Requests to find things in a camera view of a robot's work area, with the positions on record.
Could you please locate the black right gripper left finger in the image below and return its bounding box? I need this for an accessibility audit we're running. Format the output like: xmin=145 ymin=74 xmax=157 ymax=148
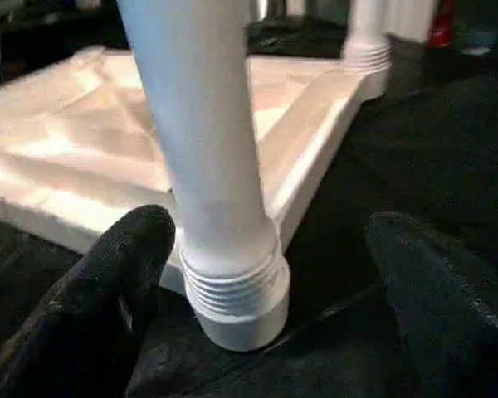
xmin=0 ymin=204 xmax=178 ymax=398

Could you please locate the black mat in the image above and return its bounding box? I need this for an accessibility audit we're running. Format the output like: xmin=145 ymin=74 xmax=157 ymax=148
xmin=0 ymin=0 xmax=498 ymax=398

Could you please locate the red package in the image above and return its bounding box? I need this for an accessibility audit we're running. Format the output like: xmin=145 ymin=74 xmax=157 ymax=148
xmin=429 ymin=0 xmax=456 ymax=49

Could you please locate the white plastic table top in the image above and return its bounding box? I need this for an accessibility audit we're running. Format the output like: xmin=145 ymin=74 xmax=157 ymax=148
xmin=0 ymin=45 xmax=391 ymax=353

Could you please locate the white plastic table leg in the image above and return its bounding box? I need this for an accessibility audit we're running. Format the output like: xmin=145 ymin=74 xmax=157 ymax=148
xmin=115 ymin=0 xmax=291 ymax=323
xmin=342 ymin=0 xmax=393 ymax=70

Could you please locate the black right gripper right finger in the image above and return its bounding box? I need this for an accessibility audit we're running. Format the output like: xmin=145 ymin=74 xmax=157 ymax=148
xmin=363 ymin=211 xmax=498 ymax=398

